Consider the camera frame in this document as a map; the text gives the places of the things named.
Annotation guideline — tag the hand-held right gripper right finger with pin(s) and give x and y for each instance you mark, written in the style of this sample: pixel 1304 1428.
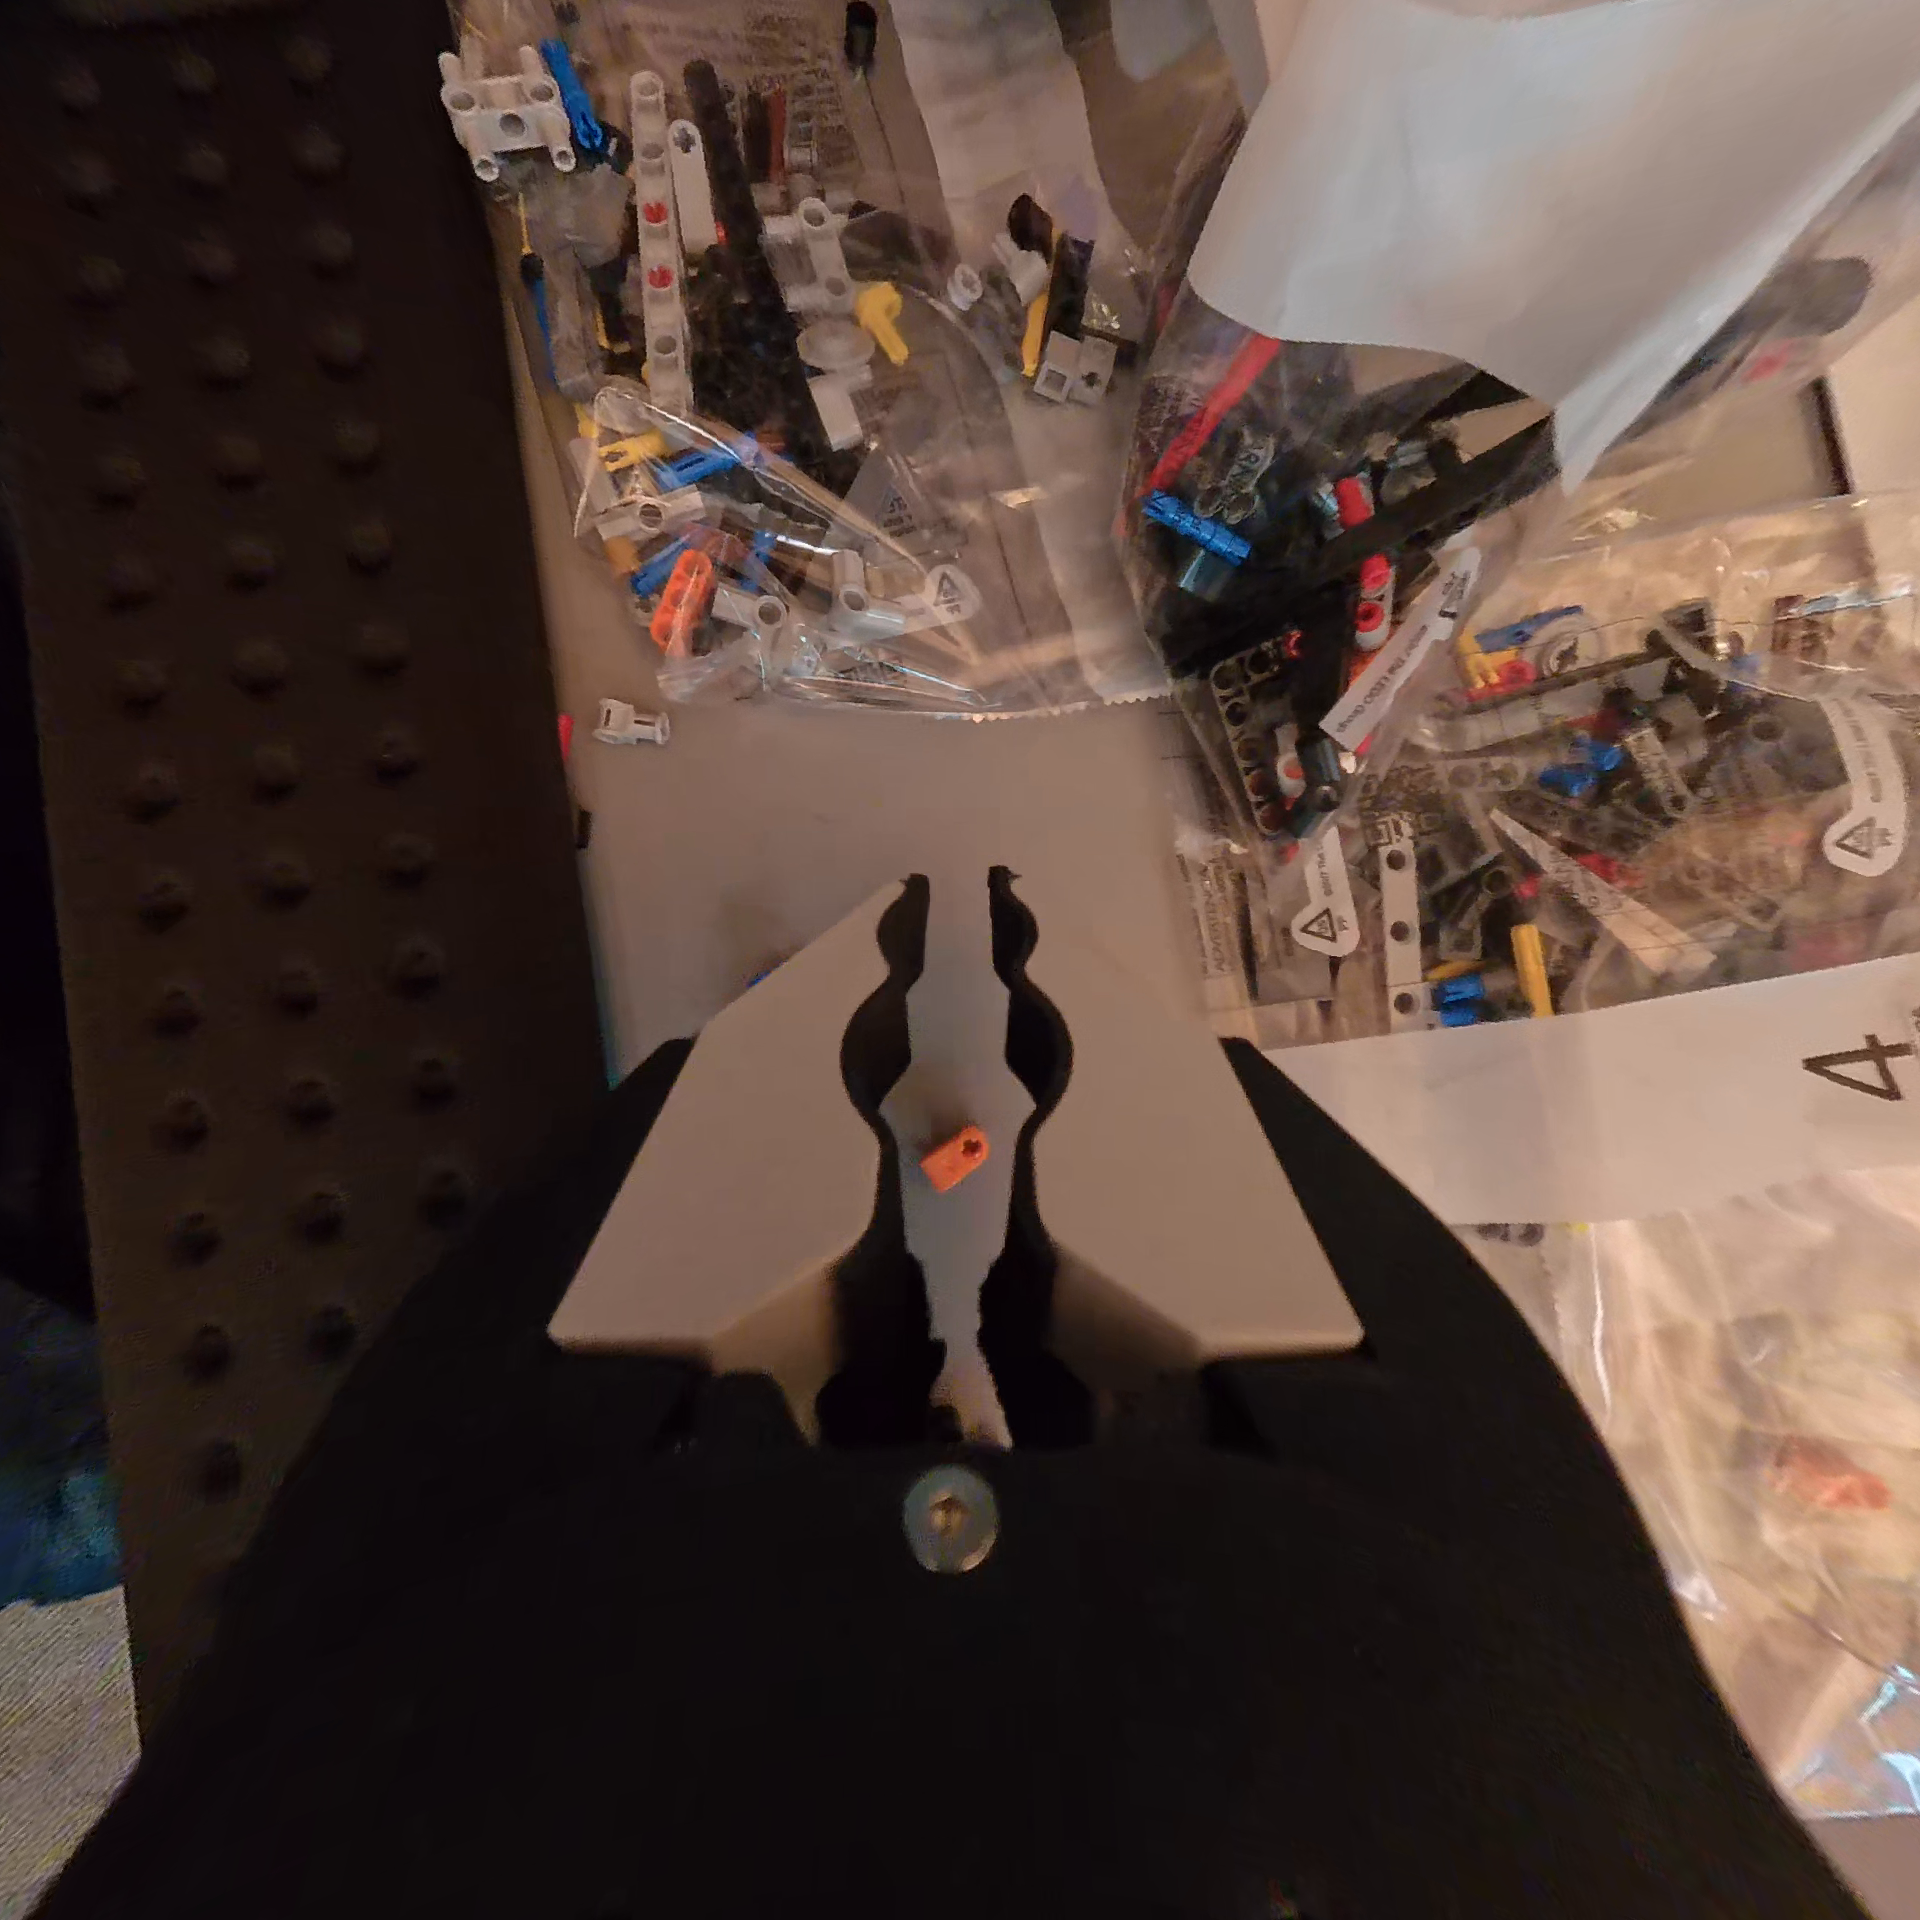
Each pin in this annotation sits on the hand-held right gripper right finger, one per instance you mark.
pixel 1201 1201

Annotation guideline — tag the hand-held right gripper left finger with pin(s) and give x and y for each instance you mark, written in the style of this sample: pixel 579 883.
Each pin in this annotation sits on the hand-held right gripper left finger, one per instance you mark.
pixel 704 1201

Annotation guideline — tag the clear lego parts bag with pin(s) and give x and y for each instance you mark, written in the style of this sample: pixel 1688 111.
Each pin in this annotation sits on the clear lego parts bag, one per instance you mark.
pixel 1620 1079
pixel 1769 1500
pixel 1500 181

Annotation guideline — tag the orange lego connector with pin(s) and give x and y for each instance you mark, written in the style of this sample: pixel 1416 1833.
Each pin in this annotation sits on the orange lego connector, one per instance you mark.
pixel 1829 1478
pixel 956 1158

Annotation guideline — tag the white lego connector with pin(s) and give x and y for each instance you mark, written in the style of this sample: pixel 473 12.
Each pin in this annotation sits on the white lego connector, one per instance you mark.
pixel 629 723

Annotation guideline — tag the dark perforated panel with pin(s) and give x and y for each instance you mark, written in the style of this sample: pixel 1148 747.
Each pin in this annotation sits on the dark perforated panel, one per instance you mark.
pixel 300 750

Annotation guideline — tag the person's leg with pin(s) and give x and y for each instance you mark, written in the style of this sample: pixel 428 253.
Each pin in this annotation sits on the person's leg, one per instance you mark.
pixel 44 1426

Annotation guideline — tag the small open parts bag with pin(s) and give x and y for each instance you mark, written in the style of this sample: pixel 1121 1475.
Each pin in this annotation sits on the small open parts bag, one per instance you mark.
pixel 779 377

